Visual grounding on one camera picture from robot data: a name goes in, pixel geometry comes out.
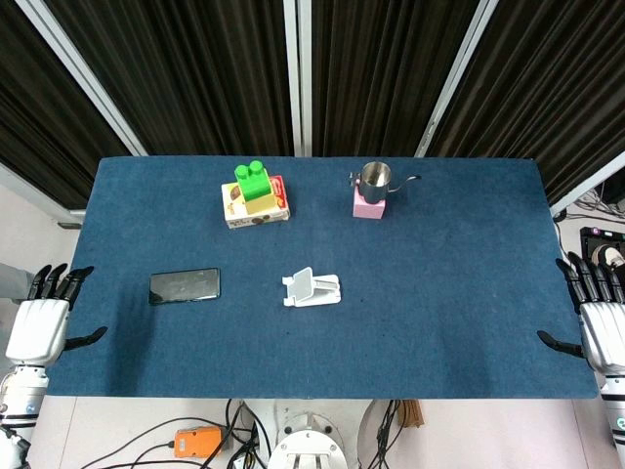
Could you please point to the red and white snack box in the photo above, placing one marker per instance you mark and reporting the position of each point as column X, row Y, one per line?
column 234, row 215

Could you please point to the white slanted frame post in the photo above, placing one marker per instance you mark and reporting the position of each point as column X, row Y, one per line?
column 78, row 68
column 459, row 73

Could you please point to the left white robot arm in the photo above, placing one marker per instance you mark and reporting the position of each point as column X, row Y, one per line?
column 22, row 391

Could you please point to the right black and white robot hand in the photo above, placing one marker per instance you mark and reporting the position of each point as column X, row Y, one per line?
column 605, row 332

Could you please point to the black box device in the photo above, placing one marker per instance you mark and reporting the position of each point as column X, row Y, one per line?
column 593, row 239

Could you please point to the black pleated curtain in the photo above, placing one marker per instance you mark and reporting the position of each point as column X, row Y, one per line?
column 195, row 73

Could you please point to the orange handheld device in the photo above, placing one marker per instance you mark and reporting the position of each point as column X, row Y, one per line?
column 195, row 442

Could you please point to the white robot torso base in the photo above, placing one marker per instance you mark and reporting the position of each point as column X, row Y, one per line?
column 307, row 444

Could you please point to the brown wooden piece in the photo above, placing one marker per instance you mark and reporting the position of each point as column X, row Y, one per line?
column 411, row 414

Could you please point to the blue felt table cloth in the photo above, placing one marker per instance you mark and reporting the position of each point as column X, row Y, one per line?
column 317, row 352

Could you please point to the yellow toy block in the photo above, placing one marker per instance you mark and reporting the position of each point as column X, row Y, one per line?
column 261, row 206

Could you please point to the pink cube block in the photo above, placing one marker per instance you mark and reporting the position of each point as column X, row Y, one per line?
column 367, row 209

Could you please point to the steel gooseneck pitcher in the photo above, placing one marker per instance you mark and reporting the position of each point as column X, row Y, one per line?
column 375, row 188

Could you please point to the white phone stand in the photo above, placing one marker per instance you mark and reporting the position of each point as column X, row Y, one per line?
column 303, row 285

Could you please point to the black smartphone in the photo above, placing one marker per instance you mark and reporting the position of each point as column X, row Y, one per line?
column 184, row 286

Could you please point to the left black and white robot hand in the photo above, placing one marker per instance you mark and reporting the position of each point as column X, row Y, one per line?
column 36, row 332

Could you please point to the green toy block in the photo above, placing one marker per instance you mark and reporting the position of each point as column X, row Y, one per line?
column 254, row 185

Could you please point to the white upright frame post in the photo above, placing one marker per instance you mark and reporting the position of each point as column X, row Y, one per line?
column 298, row 73

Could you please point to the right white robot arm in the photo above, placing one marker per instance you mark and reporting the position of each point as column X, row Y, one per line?
column 614, row 400

